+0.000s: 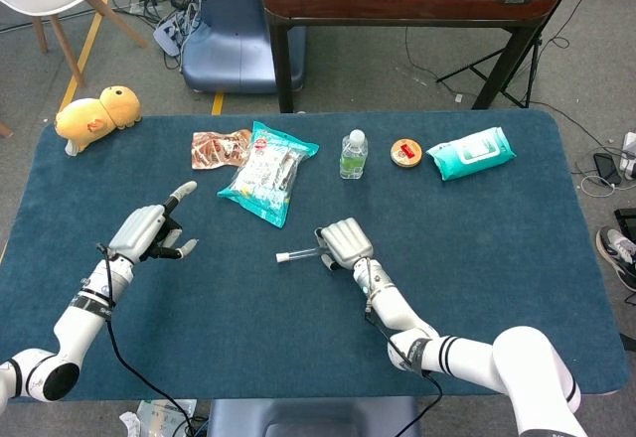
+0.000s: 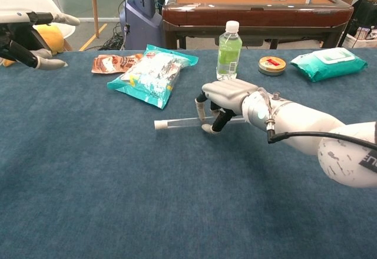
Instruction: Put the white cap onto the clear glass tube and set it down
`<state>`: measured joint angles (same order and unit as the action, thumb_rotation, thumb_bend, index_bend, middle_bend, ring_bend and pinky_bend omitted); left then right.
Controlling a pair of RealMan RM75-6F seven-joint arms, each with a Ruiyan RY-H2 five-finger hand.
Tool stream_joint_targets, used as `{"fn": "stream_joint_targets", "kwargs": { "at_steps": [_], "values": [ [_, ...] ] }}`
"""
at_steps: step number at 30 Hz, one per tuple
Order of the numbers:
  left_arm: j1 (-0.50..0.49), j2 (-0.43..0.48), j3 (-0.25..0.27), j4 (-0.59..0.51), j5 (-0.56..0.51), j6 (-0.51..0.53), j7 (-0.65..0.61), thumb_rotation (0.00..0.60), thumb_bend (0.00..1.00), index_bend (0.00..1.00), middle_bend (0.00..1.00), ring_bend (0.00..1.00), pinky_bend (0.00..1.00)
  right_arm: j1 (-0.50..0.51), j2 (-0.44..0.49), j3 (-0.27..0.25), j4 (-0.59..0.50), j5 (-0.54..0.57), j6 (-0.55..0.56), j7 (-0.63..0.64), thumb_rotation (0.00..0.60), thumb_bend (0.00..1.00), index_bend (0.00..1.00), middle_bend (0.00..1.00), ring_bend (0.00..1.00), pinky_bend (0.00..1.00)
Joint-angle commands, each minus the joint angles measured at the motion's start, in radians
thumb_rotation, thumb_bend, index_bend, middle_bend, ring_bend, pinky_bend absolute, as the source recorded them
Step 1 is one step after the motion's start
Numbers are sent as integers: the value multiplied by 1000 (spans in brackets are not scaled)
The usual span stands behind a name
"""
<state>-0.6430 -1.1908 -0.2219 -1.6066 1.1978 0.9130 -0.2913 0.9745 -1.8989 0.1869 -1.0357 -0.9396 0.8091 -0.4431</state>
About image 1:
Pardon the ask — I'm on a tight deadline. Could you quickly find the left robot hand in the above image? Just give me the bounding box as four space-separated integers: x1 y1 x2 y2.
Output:
107 181 201 264

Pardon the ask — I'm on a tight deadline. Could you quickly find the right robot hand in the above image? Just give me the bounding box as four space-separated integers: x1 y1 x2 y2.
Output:
314 217 375 272

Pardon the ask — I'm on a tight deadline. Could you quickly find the clear plastic tube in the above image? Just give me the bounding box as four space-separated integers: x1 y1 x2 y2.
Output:
275 245 327 265

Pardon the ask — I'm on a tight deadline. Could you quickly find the blue robot base seat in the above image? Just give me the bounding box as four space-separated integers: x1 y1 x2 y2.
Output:
206 396 421 437

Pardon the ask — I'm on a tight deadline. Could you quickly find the green label water bottle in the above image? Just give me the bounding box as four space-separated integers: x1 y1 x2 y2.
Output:
339 128 370 180

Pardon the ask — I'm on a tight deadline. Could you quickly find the teal clear snack bag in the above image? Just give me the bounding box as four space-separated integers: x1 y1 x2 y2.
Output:
217 120 320 229

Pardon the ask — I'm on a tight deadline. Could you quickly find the round gold tin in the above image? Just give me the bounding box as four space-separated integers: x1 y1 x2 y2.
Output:
390 138 424 169

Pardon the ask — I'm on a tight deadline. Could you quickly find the brown snack pouch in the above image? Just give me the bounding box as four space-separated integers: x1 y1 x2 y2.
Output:
191 128 253 171

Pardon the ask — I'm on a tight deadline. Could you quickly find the blue table mat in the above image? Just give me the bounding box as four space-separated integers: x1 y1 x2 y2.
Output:
0 110 630 403

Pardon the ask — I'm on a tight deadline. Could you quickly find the yellow plush duck toy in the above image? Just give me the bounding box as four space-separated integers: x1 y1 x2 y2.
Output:
54 85 143 156

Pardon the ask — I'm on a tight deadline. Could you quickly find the teal wet wipes pack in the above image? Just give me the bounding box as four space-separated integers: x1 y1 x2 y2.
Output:
425 126 517 182

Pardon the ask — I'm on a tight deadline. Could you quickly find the crumpled paper and bag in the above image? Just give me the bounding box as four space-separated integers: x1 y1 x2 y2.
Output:
118 399 198 437

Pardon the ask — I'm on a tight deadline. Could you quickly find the grey power strip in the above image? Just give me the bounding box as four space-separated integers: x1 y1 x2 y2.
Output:
152 13 196 57

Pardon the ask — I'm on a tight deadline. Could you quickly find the blue grey machine base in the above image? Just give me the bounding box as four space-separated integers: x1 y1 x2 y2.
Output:
179 0 307 94

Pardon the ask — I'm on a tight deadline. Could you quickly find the black tripod stand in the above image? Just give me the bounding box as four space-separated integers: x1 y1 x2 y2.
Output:
435 0 605 110

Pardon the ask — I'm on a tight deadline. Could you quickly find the brown mahjong table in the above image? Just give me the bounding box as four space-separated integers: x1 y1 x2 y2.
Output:
261 0 562 114

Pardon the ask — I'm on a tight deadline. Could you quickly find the black phone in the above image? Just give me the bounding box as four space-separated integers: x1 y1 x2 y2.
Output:
592 152 623 186

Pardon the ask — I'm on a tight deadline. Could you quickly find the grey sneaker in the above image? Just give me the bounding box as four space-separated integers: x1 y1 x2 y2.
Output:
595 224 636 293

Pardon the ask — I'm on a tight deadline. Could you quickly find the black flat device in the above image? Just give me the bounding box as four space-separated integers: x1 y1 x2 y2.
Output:
614 207 636 242

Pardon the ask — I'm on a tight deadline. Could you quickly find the white power strip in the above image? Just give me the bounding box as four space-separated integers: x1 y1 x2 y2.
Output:
619 131 636 181

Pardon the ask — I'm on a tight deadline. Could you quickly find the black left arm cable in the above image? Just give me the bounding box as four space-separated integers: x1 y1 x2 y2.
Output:
96 241 199 437

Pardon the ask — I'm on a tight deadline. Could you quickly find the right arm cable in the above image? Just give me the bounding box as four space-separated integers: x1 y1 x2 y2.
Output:
364 256 444 437

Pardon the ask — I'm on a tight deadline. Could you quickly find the white charging cable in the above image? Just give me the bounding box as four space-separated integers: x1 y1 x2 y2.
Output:
578 173 622 200

